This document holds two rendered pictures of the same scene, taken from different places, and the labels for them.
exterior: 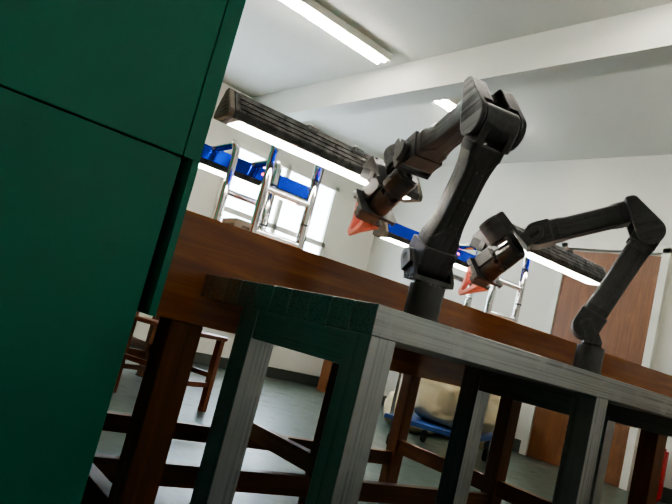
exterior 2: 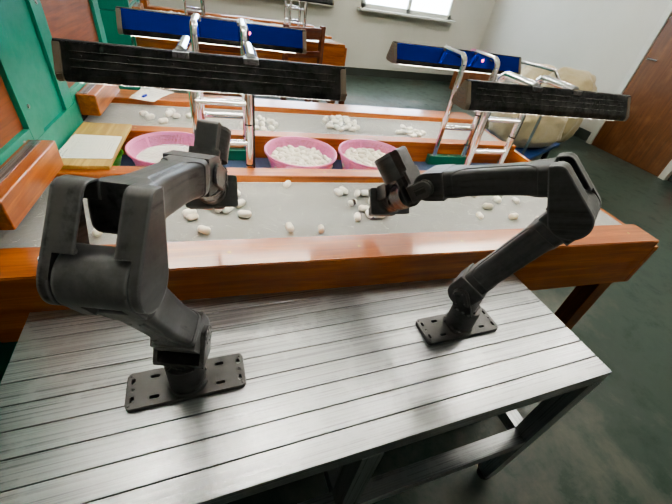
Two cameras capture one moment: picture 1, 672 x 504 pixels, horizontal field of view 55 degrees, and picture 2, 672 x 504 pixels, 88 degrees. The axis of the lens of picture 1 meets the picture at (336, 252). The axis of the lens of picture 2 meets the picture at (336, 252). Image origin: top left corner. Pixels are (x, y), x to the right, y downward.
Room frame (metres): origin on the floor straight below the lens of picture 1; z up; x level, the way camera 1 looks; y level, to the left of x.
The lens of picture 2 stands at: (0.88, -0.47, 1.29)
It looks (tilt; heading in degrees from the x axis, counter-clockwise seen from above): 39 degrees down; 15
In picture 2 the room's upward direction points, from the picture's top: 10 degrees clockwise
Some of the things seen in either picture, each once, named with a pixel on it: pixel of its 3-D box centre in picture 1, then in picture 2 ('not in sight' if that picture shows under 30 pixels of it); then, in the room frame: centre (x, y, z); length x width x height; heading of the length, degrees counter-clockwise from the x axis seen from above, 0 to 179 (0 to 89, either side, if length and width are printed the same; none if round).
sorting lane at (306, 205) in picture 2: not in sight; (370, 208); (1.82, -0.31, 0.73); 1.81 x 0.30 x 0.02; 125
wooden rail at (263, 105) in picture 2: not in sight; (313, 124); (2.55, 0.20, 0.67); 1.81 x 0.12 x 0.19; 125
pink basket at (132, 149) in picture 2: not in sight; (172, 159); (1.75, 0.38, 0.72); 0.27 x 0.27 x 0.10
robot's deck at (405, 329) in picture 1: (420, 345); (309, 277); (1.52, -0.24, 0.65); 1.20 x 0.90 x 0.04; 129
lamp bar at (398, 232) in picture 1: (436, 248); (457, 59); (2.64, -0.40, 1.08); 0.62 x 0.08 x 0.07; 125
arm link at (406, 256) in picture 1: (427, 269); (180, 343); (1.15, -0.17, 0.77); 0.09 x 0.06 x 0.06; 110
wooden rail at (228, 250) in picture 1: (486, 354); (389, 267); (1.65, -0.43, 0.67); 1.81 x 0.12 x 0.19; 125
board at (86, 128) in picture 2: not in sight; (95, 143); (1.63, 0.56, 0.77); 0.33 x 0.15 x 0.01; 35
